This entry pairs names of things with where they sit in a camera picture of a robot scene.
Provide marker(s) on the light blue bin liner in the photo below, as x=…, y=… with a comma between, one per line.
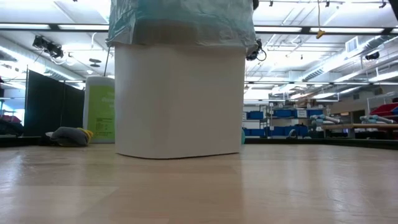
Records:
x=186, y=18

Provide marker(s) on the white plastic trash bin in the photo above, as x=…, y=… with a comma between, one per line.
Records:
x=180, y=99

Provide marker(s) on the pale blue robot arm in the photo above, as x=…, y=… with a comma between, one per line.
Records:
x=377, y=119
x=326, y=119

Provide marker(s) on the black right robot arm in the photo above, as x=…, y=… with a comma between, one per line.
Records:
x=395, y=7

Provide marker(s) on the dark red bag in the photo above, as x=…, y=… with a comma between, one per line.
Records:
x=9, y=127

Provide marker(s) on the blue storage bin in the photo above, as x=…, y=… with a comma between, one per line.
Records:
x=287, y=130
x=314, y=112
x=282, y=113
x=255, y=132
x=255, y=115

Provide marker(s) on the yellow hanging plug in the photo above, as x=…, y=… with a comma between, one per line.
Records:
x=320, y=33

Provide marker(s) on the white air vent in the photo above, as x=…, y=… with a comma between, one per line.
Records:
x=351, y=45

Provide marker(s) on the black ceiling dome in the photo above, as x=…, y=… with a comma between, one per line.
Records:
x=372, y=56

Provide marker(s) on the wooden bench top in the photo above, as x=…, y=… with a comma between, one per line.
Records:
x=357, y=126

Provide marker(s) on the dark ceiling sensor disc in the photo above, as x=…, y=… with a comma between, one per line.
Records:
x=95, y=61

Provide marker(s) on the green wipes canister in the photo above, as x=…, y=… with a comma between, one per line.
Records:
x=99, y=109

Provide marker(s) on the gray yellow work glove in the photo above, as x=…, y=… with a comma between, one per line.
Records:
x=70, y=137

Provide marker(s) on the black room divider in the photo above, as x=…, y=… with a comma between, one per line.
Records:
x=46, y=105

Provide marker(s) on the black ceiling camera device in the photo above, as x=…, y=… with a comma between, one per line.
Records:
x=48, y=46

